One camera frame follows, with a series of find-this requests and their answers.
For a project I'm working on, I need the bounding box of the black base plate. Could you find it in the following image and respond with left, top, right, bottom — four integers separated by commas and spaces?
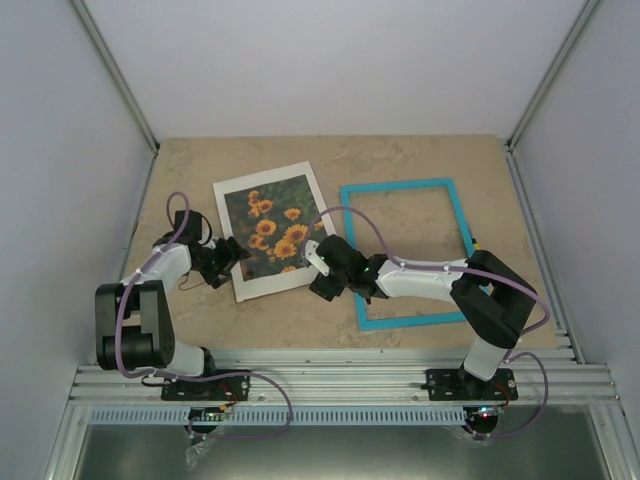
420, 368, 519, 401
160, 370, 251, 403

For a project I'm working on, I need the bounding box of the teal wooden picture frame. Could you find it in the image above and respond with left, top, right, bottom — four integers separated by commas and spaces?
340, 178, 474, 333

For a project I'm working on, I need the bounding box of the slotted grey cable duct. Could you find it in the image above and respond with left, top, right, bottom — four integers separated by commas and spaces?
89, 406, 466, 427

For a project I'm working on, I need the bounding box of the purple cable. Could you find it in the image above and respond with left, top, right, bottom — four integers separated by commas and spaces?
113, 191, 294, 441
303, 205, 554, 442

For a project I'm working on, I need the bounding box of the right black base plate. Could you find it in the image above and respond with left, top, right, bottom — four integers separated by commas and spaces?
420, 368, 519, 401

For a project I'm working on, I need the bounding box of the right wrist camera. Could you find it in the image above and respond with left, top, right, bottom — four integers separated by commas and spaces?
304, 240, 330, 277

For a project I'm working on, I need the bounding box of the aluminium corner post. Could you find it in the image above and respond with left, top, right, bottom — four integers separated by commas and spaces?
504, 0, 605, 154
68, 0, 160, 157

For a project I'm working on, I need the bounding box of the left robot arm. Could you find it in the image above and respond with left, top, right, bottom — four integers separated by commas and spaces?
95, 210, 250, 399

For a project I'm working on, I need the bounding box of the right aluminium corner post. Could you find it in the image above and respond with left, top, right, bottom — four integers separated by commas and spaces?
504, 0, 605, 154

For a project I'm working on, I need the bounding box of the left aluminium corner post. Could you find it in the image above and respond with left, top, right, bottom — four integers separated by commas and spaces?
68, 0, 160, 157

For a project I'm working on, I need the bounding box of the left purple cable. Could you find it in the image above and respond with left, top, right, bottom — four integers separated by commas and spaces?
113, 191, 294, 441

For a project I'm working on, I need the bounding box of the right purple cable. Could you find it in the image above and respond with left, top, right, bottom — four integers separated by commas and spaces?
303, 205, 554, 442

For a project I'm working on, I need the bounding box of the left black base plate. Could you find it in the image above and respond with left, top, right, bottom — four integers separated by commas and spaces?
160, 370, 251, 403

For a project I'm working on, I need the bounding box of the aluminium rail base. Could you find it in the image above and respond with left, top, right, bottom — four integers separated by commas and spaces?
67, 348, 621, 407

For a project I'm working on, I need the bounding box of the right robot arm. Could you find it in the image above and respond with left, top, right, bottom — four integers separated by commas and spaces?
304, 235, 541, 400

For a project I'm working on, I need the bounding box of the sunflower photo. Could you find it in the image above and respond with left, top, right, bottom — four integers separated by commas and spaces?
224, 175, 328, 281

